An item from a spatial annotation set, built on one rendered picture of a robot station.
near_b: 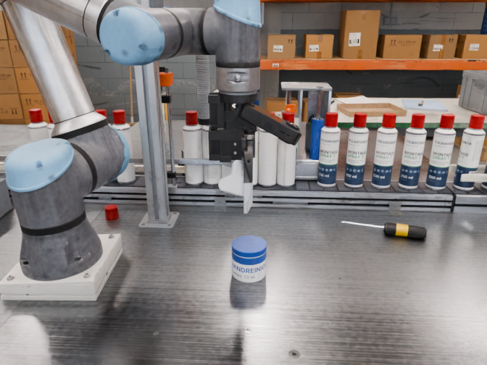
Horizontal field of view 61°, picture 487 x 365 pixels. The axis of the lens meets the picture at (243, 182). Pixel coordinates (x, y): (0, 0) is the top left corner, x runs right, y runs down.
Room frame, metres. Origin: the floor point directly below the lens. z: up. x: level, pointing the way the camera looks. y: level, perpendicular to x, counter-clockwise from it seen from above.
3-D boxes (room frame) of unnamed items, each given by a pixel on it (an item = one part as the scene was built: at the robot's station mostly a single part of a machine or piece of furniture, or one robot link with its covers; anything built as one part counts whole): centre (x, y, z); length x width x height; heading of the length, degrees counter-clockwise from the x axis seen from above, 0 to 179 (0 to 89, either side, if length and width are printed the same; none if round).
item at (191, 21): (0.73, 0.11, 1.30); 0.11 x 0.11 x 0.08; 71
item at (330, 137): (1.08, -0.23, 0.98); 0.05 x 0.05 x 0.20
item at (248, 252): (0.72, -0.01, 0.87); 0.07 x 0.07 x 0.07
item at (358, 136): (1.07, -0.31, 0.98); 0.05 x 0.05 x 0.20
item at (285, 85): (1.18, -0.18, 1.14); 0.14 x 0.11 x 0.01; 87
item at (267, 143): (1.09, -0.07, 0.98); 0.05 x 0.05 x 0.20
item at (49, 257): (0.71, 0.36, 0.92); 0.15 x 0.15 x 0.10
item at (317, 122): (1.13, -0.21, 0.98); 0.03 x 0.03 x 0.16
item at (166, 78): (1.06, 0.20, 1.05); 0.10 x 0.04 x 0.33; 177
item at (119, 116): (1.11, 0.34, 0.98); 0.05 x 0.05 x 0.20
